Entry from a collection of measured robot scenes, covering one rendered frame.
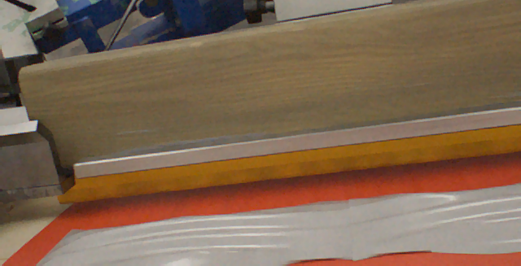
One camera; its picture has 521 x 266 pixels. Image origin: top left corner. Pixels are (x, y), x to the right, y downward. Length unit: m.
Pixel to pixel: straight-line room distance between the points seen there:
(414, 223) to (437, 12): 0.12
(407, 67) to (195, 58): 0.13
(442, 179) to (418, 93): 0.05
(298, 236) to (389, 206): 0.05
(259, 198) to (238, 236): 0.07
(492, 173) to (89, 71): 0.26
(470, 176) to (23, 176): 0.28
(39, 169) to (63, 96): 0.05
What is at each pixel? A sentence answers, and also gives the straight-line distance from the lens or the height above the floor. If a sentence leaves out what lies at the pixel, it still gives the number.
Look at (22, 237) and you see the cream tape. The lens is 0.40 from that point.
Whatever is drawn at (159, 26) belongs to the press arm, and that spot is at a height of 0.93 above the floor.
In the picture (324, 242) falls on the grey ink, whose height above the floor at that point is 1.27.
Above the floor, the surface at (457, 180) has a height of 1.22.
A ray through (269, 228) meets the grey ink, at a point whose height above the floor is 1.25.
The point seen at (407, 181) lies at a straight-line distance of 0.36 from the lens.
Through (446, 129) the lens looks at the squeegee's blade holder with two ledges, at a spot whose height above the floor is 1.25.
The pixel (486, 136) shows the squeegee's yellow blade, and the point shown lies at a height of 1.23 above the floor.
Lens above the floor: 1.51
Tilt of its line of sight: 46 degrees down
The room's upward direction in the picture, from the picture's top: 18 degrees counter-clockwise
